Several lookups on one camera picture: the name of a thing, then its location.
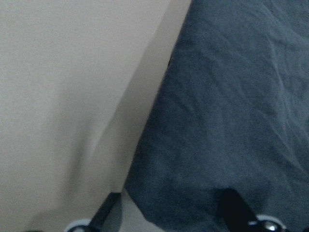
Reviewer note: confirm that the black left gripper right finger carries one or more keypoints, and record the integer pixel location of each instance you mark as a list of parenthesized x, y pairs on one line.
[(237, 214)]

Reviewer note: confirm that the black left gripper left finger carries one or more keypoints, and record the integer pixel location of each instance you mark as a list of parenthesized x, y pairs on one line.
[(97, 221)]

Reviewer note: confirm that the black t-shirt with logo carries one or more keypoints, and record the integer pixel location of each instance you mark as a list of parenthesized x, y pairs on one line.
[(232, 112)]

